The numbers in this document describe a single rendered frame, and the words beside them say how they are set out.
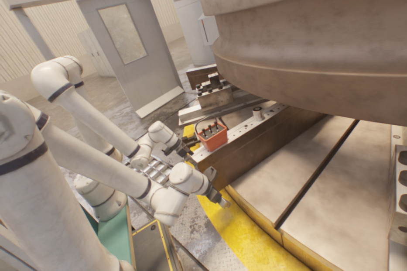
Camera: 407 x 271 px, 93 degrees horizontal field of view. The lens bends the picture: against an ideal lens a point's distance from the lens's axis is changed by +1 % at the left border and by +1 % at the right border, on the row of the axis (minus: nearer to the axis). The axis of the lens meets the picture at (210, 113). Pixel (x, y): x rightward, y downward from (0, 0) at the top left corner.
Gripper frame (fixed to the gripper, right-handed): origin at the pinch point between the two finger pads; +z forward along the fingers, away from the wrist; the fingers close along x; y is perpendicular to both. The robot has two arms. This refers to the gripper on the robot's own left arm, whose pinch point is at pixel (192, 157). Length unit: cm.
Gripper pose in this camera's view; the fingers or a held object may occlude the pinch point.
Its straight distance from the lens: 129.8
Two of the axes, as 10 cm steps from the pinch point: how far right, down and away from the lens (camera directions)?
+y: 7.2, -7.0, -0.1
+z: 6.5, 6.6, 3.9
